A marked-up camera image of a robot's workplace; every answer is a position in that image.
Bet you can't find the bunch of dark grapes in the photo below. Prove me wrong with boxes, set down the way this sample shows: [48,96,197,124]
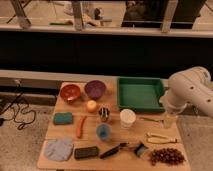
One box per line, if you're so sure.
[150,148,185,165]

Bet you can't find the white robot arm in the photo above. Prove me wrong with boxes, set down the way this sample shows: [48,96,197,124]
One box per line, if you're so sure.
[160,67,213,128]

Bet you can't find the yellow round fruit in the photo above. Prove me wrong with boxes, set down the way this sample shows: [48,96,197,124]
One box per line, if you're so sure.
[86,100,98,113]

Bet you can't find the green plastic tray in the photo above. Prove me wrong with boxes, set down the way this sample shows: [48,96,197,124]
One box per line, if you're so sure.
[117,77,165,113]

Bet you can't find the small black brush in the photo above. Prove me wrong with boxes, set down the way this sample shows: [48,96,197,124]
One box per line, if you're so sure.
[134,143,148,157]

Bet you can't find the black floor cable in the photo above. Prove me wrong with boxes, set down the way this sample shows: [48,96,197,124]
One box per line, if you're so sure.
[0,89,37,131]

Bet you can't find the white paper cup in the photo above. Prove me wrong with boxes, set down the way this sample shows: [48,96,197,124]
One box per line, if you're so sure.
[120,109,136,129]

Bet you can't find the blue grey cloth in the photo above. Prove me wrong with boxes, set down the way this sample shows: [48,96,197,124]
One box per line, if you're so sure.
[44,139,74,162]

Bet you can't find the red bowl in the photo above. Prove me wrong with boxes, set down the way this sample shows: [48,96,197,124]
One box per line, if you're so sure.
[60,84,81,102]

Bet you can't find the teal sponge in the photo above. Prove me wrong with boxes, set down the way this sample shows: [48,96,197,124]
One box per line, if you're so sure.
[53,112,73,125]

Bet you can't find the blue plastic cup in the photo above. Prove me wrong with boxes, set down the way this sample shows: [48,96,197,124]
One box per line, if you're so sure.
[96,123,111,141]

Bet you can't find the purple bowl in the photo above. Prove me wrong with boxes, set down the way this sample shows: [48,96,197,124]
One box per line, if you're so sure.
[84,80,106,100]

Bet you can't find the wooden board table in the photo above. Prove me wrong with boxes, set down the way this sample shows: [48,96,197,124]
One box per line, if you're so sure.
[37,82,191,171]

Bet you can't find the yellow banana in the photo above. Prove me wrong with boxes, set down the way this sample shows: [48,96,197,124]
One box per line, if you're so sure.
[146,132,178,144]

